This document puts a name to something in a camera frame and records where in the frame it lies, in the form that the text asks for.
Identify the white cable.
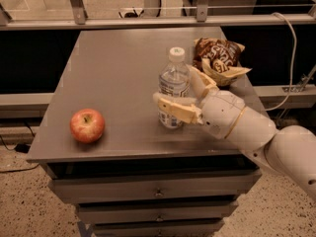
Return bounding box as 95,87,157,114
265,11,298,113

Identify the top grey drawer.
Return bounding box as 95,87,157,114
48,170,261,203

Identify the red apple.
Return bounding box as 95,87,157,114
69,109,106,144

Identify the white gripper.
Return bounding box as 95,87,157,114
153,66,246,139

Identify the grey drawer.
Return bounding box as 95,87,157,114
48,170,261,203
77,199,238,224
93,218,224,237

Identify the brown crumpled chip bag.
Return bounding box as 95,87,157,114
194,38,251,87

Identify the clear plastic water bottle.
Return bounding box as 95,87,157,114
157,46,192,130

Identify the grey metal railing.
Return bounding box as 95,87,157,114
0,0,316,31

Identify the black floor cable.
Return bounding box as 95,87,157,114
0,121,40,174

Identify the bottom grey drawer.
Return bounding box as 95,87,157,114
93,218,224,237

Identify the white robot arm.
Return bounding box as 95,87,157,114
153,67,316,200

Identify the grey drawer cabinet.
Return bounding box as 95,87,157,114
26,27,271,237

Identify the middle grey drawer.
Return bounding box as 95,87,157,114
77,199,238,224

